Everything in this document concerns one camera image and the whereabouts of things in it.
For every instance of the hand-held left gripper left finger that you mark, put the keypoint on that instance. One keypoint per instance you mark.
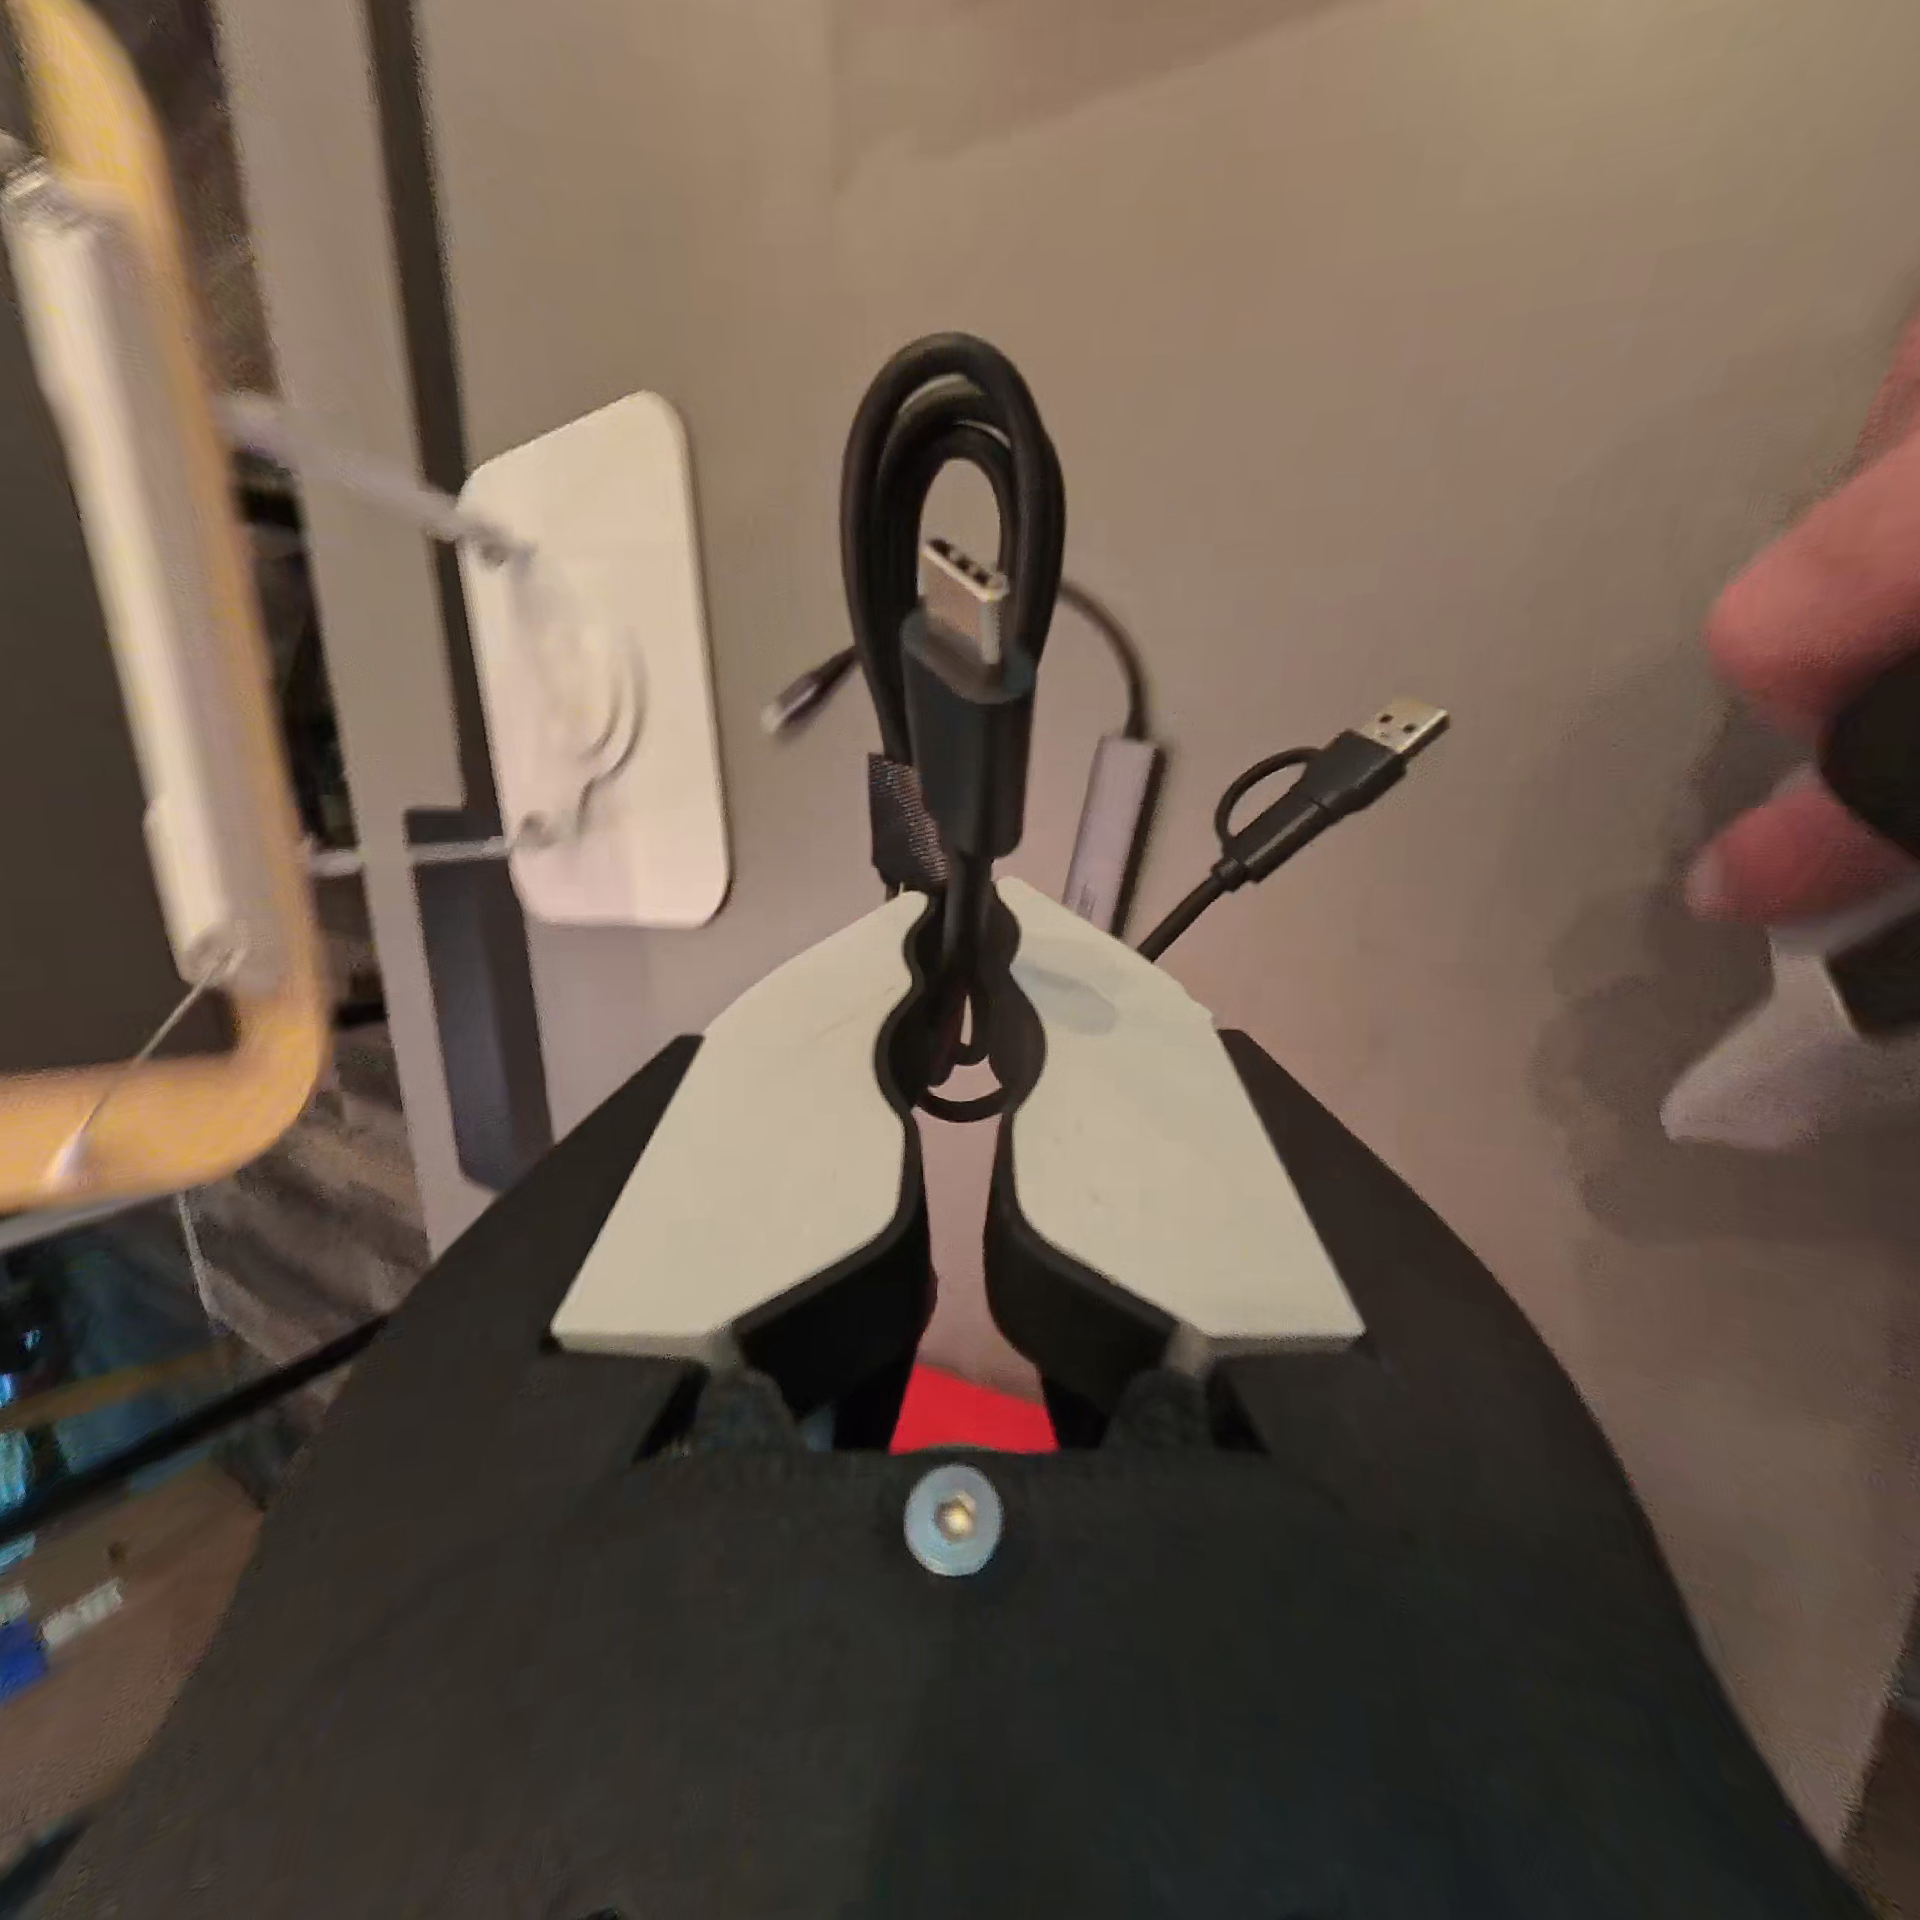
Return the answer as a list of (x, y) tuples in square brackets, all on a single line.
[(736, 1187)]

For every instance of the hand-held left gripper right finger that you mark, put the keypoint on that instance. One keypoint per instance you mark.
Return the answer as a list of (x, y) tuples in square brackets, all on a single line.
[(1187, 1187)]

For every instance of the red plastic bin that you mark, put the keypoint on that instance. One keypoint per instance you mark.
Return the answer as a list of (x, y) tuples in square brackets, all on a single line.
[(977, 1411)]

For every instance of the person's right hand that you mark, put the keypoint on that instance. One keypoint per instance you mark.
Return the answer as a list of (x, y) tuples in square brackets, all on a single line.
[(1816, 631)]

